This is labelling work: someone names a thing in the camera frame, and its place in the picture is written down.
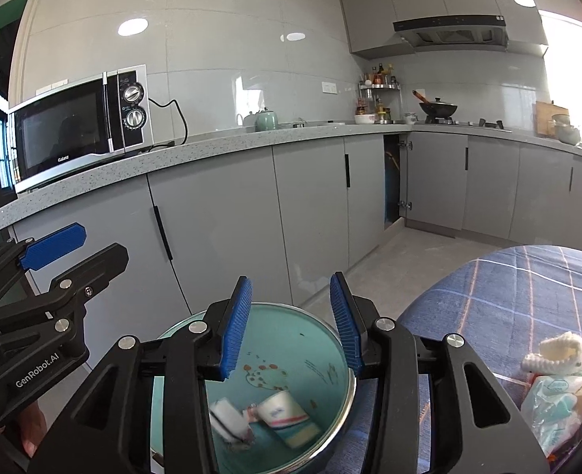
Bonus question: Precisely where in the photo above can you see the small white box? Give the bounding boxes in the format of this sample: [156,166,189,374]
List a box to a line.
[208,398,255,448]

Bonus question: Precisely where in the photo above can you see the teal printed food bag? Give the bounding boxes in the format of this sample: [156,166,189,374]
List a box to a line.
[520,374,582,457]

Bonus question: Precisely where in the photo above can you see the white blue paper cup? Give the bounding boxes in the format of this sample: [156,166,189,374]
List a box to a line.
[256,391,321,450]

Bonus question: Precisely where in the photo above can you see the white paper towel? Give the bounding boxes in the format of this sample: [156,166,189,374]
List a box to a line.
[521,332,582,376]

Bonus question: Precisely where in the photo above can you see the teal trash bin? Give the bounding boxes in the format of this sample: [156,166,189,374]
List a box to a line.
[150,301,358,474]

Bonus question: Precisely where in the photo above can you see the person left hand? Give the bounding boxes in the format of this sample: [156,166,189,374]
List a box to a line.
[17,401,48,458]

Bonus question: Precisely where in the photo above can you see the blue plaid tablecloth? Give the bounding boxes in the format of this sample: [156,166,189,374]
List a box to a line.
[325,245,582,473]

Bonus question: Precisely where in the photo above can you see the silver black microwave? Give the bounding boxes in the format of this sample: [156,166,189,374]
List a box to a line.
[8,64,155,194]

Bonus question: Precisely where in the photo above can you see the grey lower cabinets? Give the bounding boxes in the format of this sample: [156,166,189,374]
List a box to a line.
[0,125,582,357]

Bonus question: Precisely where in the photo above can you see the green ceramic teapot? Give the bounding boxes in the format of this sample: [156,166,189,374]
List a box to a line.
[253,108,279,132]

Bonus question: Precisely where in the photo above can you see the gas stove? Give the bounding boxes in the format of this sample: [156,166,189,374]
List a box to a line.
[464,119,505,131]

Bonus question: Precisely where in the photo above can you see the white bowl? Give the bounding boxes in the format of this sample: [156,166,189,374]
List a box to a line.
[354,113,375,124]

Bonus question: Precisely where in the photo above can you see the black wok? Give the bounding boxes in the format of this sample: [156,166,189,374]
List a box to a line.
[412,90,458,119]

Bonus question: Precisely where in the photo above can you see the steel pot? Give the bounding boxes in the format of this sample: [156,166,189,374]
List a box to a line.
[552,113,581,146]

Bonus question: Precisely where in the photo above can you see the wooden cutting board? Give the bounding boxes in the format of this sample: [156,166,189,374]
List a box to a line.
[534,101,569,138]

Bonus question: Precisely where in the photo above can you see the metal spice rack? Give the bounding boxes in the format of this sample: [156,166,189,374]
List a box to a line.
[354,62,404,124]

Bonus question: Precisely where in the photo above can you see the black range hood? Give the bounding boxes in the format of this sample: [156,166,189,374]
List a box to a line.
[393,14,509,50]

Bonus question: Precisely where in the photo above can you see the black power cable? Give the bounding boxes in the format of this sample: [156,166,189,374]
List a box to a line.
[147,96,190,149]

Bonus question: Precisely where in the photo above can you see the white wall socket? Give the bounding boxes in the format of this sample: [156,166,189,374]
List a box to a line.
[322,81,338,94]

